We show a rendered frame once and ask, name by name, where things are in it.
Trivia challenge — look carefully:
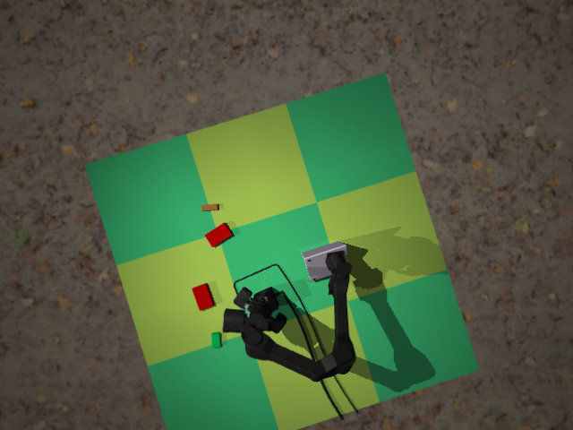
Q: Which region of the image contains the red rectangular block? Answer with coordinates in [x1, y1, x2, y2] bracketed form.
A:
[205, 223, 233, 247]
[192, 283, 215, 310]

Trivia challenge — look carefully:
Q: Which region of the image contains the green block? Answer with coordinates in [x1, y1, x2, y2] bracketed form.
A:
[211, 332, 221, 348]

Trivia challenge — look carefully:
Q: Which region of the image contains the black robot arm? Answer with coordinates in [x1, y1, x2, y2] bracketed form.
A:
[223, 250, 355, 382]

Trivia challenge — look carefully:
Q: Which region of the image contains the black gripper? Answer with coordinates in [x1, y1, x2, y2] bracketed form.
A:
[234, 287, 287, 333]

